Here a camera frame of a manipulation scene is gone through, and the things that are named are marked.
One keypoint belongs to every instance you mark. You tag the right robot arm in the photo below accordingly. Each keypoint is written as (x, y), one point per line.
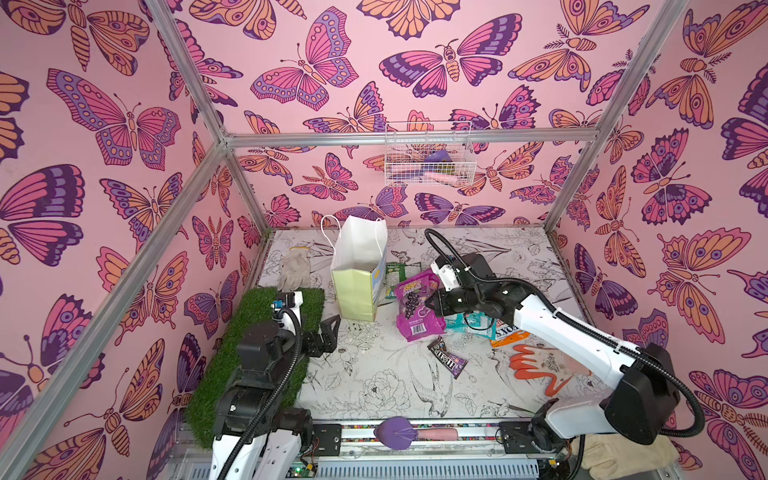
(642, 398)

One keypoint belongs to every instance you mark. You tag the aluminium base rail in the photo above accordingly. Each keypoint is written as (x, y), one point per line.
(485, 449)

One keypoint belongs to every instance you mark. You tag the dark M&M's chocolate packet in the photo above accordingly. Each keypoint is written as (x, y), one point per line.
(452, 362)

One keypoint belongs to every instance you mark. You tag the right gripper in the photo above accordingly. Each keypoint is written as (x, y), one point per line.
(438, 303)

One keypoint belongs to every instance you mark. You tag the green artificial grass mat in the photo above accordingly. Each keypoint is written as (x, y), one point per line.
(243, 359)

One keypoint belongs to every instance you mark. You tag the white paper bag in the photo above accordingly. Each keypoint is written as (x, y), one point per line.
(358, 264)

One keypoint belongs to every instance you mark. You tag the purple grape gummy bag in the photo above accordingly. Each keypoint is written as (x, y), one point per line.
(415, 320)

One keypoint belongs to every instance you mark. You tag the red coated garden glove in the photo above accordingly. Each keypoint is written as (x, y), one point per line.
(549, 364)

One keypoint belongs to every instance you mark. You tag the teal mint candy bag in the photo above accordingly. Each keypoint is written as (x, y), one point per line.
(476, 323)

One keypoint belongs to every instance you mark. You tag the grey work glove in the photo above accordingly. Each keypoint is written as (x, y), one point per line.
(295, 272)

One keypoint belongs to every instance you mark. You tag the green rainbow snack bag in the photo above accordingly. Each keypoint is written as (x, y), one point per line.
(395, 274)

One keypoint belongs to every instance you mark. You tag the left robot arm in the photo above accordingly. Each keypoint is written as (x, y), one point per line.
(255, 437)

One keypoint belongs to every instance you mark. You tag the purple trowel pink handle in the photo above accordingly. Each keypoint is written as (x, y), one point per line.
(398, 433)

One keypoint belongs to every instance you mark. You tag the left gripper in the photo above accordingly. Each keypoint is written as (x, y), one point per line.
(324, 343)

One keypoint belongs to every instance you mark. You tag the purple tool in basket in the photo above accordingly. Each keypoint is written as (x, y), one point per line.
(439, 157)

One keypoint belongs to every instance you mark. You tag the white wire basket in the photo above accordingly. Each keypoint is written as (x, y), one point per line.
(403, 159)

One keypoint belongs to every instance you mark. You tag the beige leather glove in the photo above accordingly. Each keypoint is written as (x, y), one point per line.
(612, 456)

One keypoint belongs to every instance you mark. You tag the orange Fox's fruits bag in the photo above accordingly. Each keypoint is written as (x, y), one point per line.
(506, 334)

